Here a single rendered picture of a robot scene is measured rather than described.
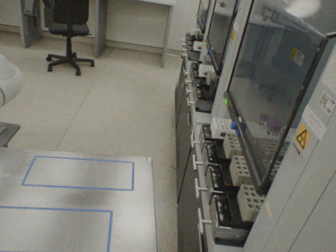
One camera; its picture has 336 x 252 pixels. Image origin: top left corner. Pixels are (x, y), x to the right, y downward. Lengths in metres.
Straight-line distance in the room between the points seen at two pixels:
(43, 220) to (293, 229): 0.65
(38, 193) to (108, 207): 0.22
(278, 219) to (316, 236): 0.11
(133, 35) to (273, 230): 4.26
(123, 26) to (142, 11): 0.37
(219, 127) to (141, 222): 0.60
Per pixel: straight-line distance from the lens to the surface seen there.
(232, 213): 0.98
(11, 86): 1.47
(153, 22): 4.74
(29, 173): 1.05
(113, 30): 4.84
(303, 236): 0.84
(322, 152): 0.67
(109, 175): 1.02
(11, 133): 1.47
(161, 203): 2.08
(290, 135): 1.44
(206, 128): 1.37
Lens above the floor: 1.51
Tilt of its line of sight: 31 degrees down
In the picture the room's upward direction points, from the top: 10 degrees clockwise
